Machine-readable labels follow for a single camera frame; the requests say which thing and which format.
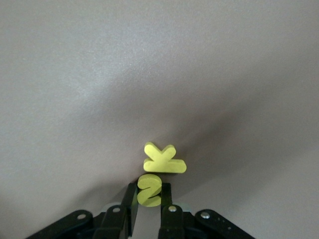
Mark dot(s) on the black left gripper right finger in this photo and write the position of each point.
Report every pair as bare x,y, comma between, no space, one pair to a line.
172,224

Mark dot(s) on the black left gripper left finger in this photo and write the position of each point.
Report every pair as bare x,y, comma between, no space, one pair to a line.
112,224

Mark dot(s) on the yellow letter s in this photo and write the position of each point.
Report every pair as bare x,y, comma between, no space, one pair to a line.
148,184

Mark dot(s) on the yellow letter k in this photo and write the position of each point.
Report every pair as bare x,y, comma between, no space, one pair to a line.
162,164

